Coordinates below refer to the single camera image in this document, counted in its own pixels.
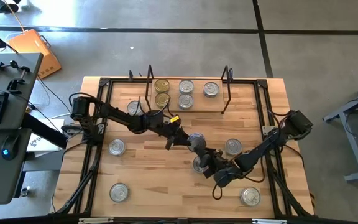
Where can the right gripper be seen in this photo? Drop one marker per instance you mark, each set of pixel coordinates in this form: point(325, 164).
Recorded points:
point(224, 169)

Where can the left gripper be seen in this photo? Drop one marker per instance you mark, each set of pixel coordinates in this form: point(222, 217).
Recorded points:
point(174, 133)

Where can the blue yellowfin tuna can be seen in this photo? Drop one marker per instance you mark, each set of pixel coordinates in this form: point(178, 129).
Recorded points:
point(186, 86)
point(134, 107)
point(197, 166)
point(186, 101)

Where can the dark blue tuna can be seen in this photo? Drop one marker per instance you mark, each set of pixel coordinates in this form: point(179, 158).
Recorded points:
point(250, 196)
point(198, 140)
point(211, 89)
point(117, 147)

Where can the green albacore tuna can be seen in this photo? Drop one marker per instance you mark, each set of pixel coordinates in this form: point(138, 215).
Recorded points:
point(119, 192)
point(162, 99)
point(162, 85)
point(233, 146)

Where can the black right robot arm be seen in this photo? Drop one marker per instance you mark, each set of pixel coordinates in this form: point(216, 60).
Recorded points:
point(259, 152)

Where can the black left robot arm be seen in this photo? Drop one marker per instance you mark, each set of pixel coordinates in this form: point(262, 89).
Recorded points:
point(120, 115)

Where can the white printed box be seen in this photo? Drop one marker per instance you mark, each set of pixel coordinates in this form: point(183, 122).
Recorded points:
point(43, 142)

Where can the black computer mouse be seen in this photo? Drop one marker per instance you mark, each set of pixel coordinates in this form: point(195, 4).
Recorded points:
point(9, 147)

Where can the black aluminium rig frame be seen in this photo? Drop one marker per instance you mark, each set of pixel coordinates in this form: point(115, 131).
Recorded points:
point(123, 80)

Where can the silver aluminium bracket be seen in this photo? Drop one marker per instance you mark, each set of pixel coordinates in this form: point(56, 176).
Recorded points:
point(269, 221)
point(95, 220)

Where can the grey metal table frame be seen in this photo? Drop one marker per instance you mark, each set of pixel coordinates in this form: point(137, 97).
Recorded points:
point(353, 124)

